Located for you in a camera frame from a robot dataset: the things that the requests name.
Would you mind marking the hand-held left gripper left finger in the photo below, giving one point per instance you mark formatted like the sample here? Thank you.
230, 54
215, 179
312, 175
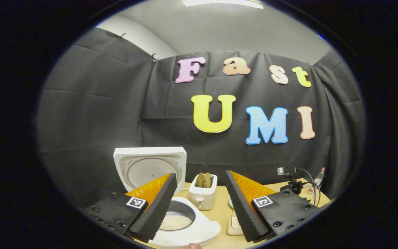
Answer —
116, 209

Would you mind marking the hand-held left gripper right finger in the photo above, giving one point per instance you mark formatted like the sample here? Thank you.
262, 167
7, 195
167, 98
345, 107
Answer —
285, 211

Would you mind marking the clear tray of white rice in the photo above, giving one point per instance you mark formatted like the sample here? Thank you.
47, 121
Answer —
234, 226

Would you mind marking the clear plastic water bottle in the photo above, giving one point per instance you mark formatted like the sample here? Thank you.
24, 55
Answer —
320, 174

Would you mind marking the pale green round plate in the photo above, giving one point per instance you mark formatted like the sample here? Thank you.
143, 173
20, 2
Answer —
231, 204

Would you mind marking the brown toast slice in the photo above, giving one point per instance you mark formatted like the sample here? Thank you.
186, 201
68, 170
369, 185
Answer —
207, 180
199, 180

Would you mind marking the white toaster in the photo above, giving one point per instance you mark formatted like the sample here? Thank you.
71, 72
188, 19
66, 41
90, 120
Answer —
202, 199

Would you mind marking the black backdrop cloth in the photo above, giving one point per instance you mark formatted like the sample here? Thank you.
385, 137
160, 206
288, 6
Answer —
98, 114

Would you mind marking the ceiling light panel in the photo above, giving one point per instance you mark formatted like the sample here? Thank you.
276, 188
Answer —
223, 3

